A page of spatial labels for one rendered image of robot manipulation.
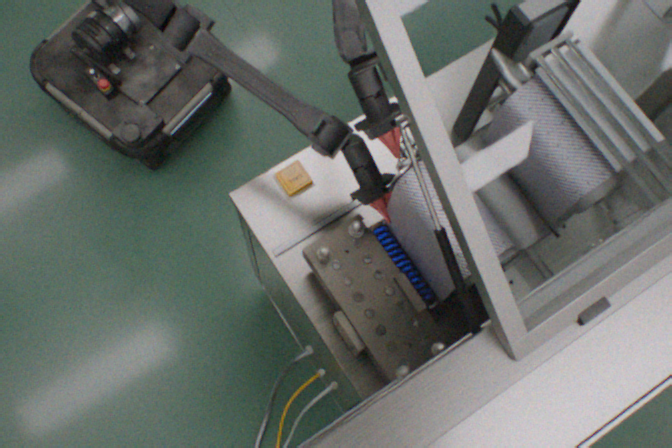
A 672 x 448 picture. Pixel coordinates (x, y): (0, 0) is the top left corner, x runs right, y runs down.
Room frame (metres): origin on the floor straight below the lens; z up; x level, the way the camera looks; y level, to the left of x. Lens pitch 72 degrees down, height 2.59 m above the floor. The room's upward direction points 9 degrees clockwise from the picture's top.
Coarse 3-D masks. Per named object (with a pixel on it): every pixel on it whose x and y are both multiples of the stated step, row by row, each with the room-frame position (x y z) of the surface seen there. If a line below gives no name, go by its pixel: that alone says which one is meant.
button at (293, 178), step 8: (296, 160) 0.68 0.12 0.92; (288, 168) 0.66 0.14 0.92; (296, 168) 0.66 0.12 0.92; (304, 168) 0.66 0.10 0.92; (280, 176) 0.63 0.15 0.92; (288, 176) 0.63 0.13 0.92; (296, 176) 0.64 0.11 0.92; (304, 176) 0.64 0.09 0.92; (280, 184) 0.62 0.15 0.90; (288, 184) 0.61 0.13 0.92; (296, 184) 0.62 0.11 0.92; (304, 184) 0.62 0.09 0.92; (288, 192) 0.59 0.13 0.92; (296, 192) 0.60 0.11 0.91
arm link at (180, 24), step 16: (128, 0) 0.82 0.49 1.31; (144, 0) 0.83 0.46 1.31; (160, 0) 0.84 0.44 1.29; (160, 16) 0.82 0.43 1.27; (176, 16) 0.80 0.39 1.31; (192, 16) 0.81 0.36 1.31; (160, 32) 0.78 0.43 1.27; (176, 32) 0.77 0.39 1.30; (192, 32) 0.78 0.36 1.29; (176, 48) 0.75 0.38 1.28
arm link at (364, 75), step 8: (376, 56) 0.73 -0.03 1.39; (360, 64) 0.71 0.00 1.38; (368, 64) 0.71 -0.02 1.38; (376, 64) 0.71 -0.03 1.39; (352, 72) 0.70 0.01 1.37; (360, 72) 0.69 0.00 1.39; (368, 72) 0.69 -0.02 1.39; (376, 72) 0.70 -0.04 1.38; (384, 72) 0.70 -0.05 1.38; (352, 80) 0.68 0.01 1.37; (360, 80) 0.68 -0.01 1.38; (368, 80) 0.68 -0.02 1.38; (376, 80) 0.69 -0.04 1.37; (360, 88) 0.67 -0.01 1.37; (368, 88) 0.67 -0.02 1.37; (376, 88) 0.67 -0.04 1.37; (360, 96) 0.66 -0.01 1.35; (376, 96) 0.67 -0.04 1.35
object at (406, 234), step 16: (400, 208) 0.50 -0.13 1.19; (384, 224) 0.52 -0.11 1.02; (400, 224) 0.49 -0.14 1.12; (400, 240) 0.47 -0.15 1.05; (416, 240) 0.45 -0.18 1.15; (416, 256) 0.43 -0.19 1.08; (432, 256) 0.41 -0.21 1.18; (432, 272) 0.39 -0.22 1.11; (432, 288) 0.38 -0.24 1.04; (448, 288) 0.36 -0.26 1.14
